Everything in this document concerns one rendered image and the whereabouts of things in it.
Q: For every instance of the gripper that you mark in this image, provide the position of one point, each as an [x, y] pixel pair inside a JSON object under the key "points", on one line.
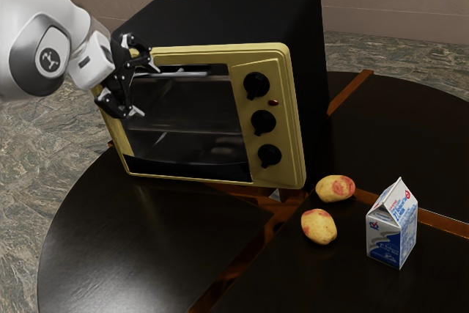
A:
{"points": [[119, 71]]}

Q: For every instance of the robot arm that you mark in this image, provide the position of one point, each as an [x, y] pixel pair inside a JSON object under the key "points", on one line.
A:
{"points": [[33, 23]]}

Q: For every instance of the yellow and black toaster oven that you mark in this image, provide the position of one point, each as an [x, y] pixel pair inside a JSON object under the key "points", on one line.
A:
{"points": [[227, 100]]}

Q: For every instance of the yellow red-blotched potato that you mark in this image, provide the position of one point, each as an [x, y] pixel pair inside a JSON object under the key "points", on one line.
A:
{"points": [[318, 226], [335, 188]]}

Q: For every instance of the white and blue milk carton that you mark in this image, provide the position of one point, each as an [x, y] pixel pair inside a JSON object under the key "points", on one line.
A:
{"points": [[391, 228]]}

